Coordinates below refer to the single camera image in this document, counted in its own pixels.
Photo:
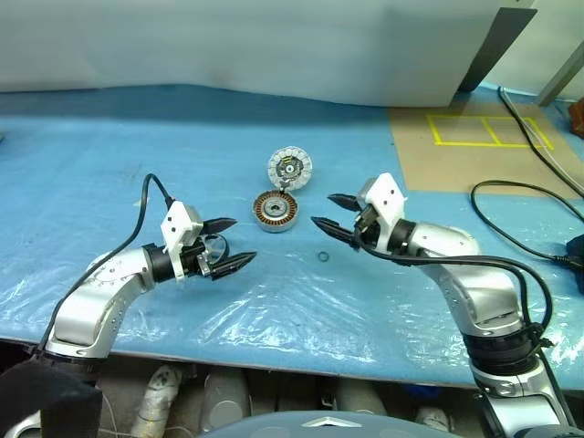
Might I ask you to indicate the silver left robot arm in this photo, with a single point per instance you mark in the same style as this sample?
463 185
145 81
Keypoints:
91 292

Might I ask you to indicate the brown object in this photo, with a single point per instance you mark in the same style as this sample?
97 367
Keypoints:
578 118

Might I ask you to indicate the grey aluminium post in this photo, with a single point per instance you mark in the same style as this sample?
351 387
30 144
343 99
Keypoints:
563 68

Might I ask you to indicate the dark slanted panel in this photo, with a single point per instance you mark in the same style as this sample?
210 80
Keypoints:
497 45

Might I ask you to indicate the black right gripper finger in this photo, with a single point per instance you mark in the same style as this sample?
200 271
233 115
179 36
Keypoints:
330 227
342 201

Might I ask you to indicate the round silver motor cover plate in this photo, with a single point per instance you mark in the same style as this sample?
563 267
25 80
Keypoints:
289 169

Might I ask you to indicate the grey rounded cylinder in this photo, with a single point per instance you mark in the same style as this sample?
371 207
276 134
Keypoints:
360 397
226 397

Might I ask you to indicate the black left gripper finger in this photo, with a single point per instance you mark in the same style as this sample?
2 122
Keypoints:
237 262
219 224

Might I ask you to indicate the black power adapter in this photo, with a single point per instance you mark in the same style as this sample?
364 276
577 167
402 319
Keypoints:
577 255

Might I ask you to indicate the black cloth cover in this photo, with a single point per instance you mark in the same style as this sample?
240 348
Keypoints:
50 397

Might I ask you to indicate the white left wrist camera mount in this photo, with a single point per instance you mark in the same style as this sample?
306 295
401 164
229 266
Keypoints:
175 223

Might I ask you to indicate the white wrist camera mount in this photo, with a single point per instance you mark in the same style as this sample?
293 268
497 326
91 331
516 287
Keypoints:
385 194
175 223

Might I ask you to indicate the motor housing with copper windings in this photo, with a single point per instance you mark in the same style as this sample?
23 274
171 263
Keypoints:
262 212

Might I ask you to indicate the white taped rounded shape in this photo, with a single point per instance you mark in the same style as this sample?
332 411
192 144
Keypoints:
157 397

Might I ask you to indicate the blue plastic table sheet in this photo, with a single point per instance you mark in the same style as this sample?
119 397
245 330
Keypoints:
137 137

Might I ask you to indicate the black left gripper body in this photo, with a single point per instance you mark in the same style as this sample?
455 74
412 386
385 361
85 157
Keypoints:
194 257

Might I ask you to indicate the white backdrop board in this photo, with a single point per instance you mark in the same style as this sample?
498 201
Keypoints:
228 45

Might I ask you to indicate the brown cardboard sheet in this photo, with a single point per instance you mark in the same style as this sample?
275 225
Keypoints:
433 169

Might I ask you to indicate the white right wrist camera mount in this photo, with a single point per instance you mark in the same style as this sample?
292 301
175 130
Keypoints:
385 194

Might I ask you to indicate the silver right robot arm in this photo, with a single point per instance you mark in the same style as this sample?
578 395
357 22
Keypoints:
479 292

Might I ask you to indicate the grey robot torso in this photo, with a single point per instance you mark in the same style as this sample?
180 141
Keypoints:
274 426

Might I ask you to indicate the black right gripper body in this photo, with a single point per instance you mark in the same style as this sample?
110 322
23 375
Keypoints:
369 228

